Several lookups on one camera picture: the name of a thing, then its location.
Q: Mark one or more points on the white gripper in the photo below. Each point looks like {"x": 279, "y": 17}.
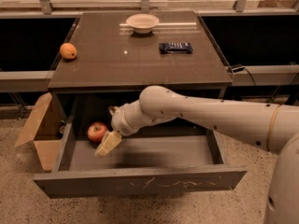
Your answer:
{"x": 120, "y": 122}

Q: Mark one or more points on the red apple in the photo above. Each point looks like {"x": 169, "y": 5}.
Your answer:
{"x": 97, "y": 131}

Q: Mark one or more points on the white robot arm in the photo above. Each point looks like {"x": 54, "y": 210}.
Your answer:
{"x": 270, "y": 127}

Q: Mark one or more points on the grey cabinet counter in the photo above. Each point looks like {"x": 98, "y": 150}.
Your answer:
{"x": 111, "y": 57}

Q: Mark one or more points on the grey open drawer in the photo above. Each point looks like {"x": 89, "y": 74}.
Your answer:
{"x": 174, "y": 157}

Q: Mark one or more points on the cardboard box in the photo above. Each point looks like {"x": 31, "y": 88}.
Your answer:
{"x": 41, "y": 129}

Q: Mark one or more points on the orange fruit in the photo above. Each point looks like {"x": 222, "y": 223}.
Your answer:
{"x": 68, "y": 51}

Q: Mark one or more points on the dark blue snack bar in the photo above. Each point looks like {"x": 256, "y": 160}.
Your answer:
{"x": 172, "y": 47}

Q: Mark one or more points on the white bowl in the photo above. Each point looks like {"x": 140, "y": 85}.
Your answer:
{"x": 142, "y": 23}

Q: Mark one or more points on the metal window railing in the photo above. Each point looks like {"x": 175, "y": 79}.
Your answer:
{"x": 140, "y": 3}

